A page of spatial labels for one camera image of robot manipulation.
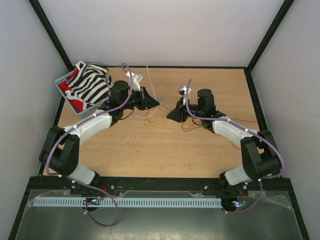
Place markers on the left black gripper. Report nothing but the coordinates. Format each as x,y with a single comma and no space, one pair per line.
146,101

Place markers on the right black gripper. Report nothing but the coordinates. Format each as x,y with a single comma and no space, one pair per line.
175,114

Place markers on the white zip tie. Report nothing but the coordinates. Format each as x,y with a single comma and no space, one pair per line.
150,81

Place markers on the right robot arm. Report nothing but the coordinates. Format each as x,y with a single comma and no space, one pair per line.
259,154

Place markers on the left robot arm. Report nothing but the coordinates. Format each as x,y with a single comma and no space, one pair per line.
61,149

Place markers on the blue plastic basket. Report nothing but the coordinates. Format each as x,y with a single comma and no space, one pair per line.
88,110

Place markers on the zebra striped cloth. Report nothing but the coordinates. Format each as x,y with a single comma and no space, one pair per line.
91,83

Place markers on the red cloth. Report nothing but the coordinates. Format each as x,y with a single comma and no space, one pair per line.
76,102

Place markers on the right green circuit board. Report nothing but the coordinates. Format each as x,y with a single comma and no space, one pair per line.
239,203

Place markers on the green circuit board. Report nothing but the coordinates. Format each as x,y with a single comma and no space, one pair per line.
239,203
92,201

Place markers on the left green circuit board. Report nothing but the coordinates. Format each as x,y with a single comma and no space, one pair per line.
92,201

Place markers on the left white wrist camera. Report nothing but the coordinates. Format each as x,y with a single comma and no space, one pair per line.
136,80

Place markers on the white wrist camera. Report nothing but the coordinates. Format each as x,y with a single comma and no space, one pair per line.
183,92
136,80

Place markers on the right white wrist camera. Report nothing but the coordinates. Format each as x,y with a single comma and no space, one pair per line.
183,92

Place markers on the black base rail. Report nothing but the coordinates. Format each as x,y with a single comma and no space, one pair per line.
206,186

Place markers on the light blue slotted cable duct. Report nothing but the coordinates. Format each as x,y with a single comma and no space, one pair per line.
131,202

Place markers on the black aluminium frame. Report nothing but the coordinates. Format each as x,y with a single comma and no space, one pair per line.
204,43

